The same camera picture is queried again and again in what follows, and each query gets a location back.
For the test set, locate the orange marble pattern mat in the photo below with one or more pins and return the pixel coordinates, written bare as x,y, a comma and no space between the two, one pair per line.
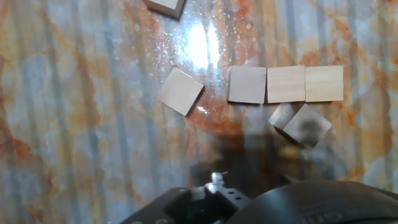
77,124

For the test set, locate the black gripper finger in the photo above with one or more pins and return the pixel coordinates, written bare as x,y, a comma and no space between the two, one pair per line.
192,205

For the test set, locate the light wooden cube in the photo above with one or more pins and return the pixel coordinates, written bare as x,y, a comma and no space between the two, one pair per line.
286,84
166,7
247,84
306,127
324,83
179,91

